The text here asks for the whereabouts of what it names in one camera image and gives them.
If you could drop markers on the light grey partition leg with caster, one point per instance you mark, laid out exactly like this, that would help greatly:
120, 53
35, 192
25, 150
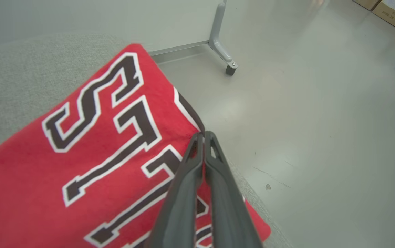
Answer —
219, 44

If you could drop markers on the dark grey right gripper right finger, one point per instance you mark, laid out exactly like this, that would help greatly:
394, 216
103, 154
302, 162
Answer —
228, 213

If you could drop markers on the plain cardboard box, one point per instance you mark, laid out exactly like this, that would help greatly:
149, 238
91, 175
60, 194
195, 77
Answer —
366, 3

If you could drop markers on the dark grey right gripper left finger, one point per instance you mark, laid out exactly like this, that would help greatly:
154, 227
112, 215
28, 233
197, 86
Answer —
180, 206

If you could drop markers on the red white baseball shirt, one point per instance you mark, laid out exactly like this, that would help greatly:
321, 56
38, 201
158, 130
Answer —
28, 179

